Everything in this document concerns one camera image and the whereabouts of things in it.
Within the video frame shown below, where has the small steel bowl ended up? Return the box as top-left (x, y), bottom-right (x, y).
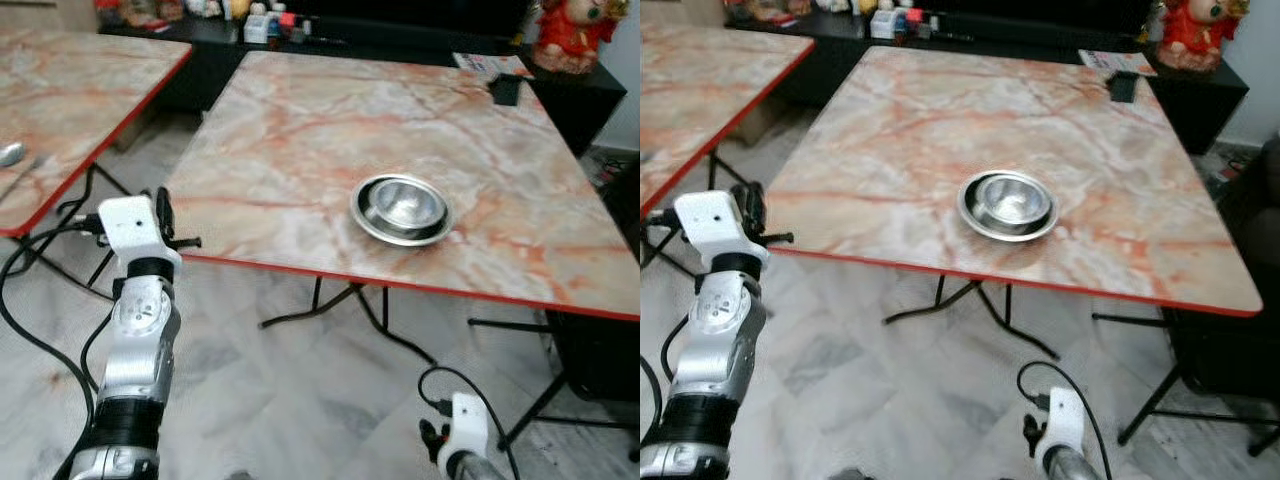
top-left (972, 174), bottom-right (1052, 230)
top-left (362, 178), bottom-right (448, 234)

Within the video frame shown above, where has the marble folding table red edge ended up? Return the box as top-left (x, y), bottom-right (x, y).
top-left (164, 50), bottom-right (641, 453)
top-left (640, 22), bottom-right (817, 271)
top-left (764, 45), bottom-right (1264, 457)
top-left (0, 28), bottom-right (194, 302)

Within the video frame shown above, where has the steel plate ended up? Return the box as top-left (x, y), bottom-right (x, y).
top-left (350, 173), bottom-right (455, 249)
top-left (958, 169), bottom-right (1060, 244)

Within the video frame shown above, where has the black sofa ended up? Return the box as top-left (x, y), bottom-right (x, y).
top-left (1162, 135), bottom-right (1280, 457)

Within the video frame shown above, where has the red festive doll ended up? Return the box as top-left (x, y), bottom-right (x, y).
top-left (533, 0), bottom-right (628, 75)
top-left (1155, 0), bottom-right (1249, 72)

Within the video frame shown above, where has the black low console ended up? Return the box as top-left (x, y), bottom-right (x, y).
top-left (728, 8), bottom-right (1251, 157)
top-left (100, 10), bottom-right (627, 157)

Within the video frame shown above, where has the printed magazine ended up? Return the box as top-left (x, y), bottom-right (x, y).
top-left (1078, 48), bottom-right (1159, 78)
top-left (454, 52), bottom-right (537, 82)

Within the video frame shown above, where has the black television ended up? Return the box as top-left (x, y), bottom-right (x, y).
top-left (920, 0), bottom-right (1161, 41)
top-left (290, 0), bottom-right (541, 43)

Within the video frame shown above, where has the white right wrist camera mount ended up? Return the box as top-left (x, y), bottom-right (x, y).
top-left (449, 392), bottom-right (492, 462)
top-left (1044, 387), bottom-right (1087, 457)

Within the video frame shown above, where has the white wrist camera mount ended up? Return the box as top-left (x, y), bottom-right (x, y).
top-left (673, 190), bottom-right (770, 270)
top-left (1044, 387), bottom-right (1087, 457)
top-left (97, 195), bottom-right (184, 270)
top-left (449, 392), bottom-right (492, 462)

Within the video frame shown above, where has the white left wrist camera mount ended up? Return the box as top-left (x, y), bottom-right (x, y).
top-left (673, 190), bottom-right (770, 270)
top-left (97, 195), bottom-right (184, 270)

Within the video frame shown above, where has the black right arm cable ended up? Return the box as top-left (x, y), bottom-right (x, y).
top-left (1017, 360), bottom-right (1114, 480)
top-left (417, 365), bottom-right (522, 480)

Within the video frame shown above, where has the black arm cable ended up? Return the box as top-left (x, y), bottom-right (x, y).
top-left (417, 365), bottom-right (522, 480)
top-left (1017, 360), bottom-right (1114, 480)
top-left (640, 207), bottom-right (693, 403)
top-left (0, 212), bottom-right (107, 443)

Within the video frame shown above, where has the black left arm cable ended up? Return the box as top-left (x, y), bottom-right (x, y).
top-left (0, 212), bottom-right (107, 443)
top-left (640, 207), bottom-right (693, 403)

